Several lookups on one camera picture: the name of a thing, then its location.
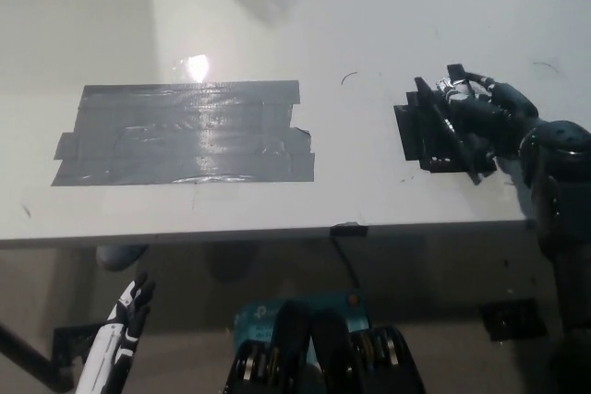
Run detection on black desk leg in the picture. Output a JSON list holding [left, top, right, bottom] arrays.
[[0, 319, 75, 391]]

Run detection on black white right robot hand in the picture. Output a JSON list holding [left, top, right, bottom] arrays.
[[436, 71, 540, 159]]

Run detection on black teal robot torso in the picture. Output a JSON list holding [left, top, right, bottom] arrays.
[[223, 291, 426, 394]]

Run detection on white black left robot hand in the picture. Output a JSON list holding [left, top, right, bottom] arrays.
[[76, 272, 156, 394]]

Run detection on black tape square patch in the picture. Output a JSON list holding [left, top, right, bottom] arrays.
[[393, 89, 498, 174]]

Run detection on grey rounded shoe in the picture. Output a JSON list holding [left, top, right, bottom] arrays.
[[95, 244, 149, 271]]

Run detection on grey duct tape patch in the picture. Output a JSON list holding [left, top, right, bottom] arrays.
[[50, 80, 316, 188]]

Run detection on thin black cable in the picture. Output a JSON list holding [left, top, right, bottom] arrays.
[[332, 234, 361, 292]]

